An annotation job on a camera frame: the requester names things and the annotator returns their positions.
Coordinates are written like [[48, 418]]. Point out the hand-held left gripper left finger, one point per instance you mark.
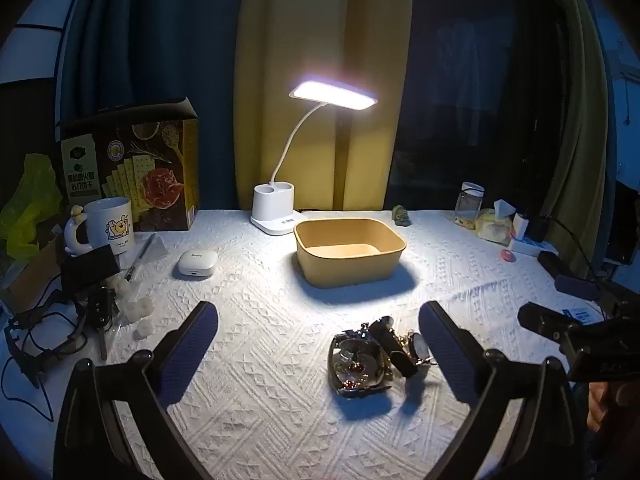
[[192, 345]]

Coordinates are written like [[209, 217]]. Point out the silver pen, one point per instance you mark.
[[140, 257]]

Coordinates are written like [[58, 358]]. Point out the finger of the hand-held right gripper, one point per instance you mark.
[[575, 286], [542, 320]]

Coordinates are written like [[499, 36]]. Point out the pile of white small caps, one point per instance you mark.
[[137, 307]]

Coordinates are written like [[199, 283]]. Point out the white cartoon mug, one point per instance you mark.
[[112, 230]]

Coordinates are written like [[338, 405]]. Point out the olive curtain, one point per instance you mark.
[[580, 110]]

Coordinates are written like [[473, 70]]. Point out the yellow plastic tray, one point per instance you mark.
[[350, 270]]

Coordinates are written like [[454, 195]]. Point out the yellow curtain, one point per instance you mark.
[[300, 20]]

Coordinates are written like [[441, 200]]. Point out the blue curtain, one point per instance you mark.
[[150, 35]]

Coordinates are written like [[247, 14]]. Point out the green stone figurine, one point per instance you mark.
[[401, 215]]

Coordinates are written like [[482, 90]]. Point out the white charger plug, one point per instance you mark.
[[521, 225]]

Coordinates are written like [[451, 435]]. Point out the white desk lamp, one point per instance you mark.
[[272, 205]]

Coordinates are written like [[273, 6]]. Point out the yellow-green plastic bag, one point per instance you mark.
[[30, 195]]

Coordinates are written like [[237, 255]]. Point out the glass jar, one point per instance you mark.
[[469, 205]]

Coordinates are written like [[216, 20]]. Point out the white earbuds case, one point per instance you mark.
[[192, 264]]

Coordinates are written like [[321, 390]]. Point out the white dial wristwatch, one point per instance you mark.
[[421, 347]]

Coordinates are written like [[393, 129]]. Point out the black charger plug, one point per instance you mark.
[[539, 227]]

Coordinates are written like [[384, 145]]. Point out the white embossed tablecloth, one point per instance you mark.
[[250, 335]]

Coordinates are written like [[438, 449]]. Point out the person's right hand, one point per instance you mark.
[[602, 405]]

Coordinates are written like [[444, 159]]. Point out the cardboard box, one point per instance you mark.
[[35, 270]]

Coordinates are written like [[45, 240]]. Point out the dark cracker box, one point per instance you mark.
[[150, 180]]

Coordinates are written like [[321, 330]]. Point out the black wallet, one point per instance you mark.
[[87, 267]]

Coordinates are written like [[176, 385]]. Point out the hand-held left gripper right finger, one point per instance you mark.
[[445, 355]]

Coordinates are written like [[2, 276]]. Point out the black car key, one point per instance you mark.
[[97, 307]]

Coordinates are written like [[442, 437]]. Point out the tissue pack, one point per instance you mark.
[[492, 227]]

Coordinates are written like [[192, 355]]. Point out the pink small object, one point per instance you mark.
[[508, 255]]

